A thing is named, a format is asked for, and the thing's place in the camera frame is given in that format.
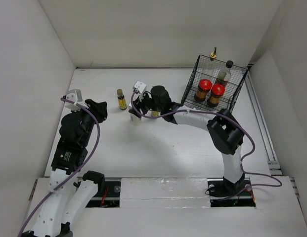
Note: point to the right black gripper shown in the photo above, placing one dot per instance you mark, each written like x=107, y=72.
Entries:
x=137, y=102

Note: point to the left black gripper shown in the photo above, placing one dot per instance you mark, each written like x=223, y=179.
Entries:
x=99, y=109

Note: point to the small yellow label bottle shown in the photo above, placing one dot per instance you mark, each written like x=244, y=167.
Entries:
x=154, y=114
x=121, y=99

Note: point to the silver lid spice shaker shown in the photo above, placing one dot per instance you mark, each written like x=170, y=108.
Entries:
x=134, y=121

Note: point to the red lid jar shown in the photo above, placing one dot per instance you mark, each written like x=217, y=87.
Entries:
x=204, y=87
x=217, y=92

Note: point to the clear glass pourer bottle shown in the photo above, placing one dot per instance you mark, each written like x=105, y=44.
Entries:
x=208, y=68

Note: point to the black cap sauce bottle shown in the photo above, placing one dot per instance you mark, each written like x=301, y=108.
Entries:
x=224, y=74

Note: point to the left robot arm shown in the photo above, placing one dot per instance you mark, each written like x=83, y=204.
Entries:
x=58, y=212

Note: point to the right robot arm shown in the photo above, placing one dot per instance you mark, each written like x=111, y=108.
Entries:
x=222, y=127

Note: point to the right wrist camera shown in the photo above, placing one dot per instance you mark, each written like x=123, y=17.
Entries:
x=139, y=88

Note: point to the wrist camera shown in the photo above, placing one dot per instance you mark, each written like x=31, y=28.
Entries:
x=139, y=88
x=75, y=96

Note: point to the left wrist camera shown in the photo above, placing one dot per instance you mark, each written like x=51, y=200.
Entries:
x=75, y=96

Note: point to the black wire rack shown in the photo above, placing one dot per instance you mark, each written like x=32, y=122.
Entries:
x=232, y=89

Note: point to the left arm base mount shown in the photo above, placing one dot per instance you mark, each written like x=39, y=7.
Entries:
x=111, y=191

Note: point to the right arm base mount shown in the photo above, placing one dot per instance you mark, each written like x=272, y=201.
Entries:
x=217, y=191

